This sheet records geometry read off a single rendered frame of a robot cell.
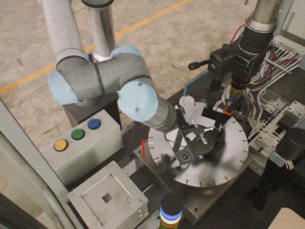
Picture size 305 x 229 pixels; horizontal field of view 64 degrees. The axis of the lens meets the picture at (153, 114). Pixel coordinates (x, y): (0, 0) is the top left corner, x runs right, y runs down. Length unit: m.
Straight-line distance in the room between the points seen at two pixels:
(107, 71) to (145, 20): 2.70
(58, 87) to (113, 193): 0.40
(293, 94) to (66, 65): 1.12
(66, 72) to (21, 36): 2.79
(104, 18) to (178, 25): 2.25
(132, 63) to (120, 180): 0.41
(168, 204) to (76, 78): 0.32
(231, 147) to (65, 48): 0.58
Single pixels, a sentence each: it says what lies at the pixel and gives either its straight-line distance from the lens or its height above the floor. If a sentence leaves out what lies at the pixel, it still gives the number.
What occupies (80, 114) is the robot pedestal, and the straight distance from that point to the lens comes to 1.21.
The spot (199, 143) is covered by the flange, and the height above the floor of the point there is 0.96.
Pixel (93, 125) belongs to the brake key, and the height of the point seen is 0.91.
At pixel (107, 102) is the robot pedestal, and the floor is 0.75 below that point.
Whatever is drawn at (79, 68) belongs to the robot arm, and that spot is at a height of 1.30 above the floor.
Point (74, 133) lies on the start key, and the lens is 0.94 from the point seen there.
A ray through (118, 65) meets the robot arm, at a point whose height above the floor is 1.30.
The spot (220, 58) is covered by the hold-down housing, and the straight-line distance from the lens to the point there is 0.65.
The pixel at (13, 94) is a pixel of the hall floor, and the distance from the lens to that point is 2.62.
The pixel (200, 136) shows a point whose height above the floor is 1.00.
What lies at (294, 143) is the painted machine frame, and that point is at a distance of 0.71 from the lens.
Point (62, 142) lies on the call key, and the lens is 0.94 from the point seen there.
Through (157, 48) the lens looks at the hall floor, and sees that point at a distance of 2.77.
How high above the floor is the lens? 1.65
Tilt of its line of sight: 52 degrees down
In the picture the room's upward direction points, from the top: 1 degrees counter-clockwise
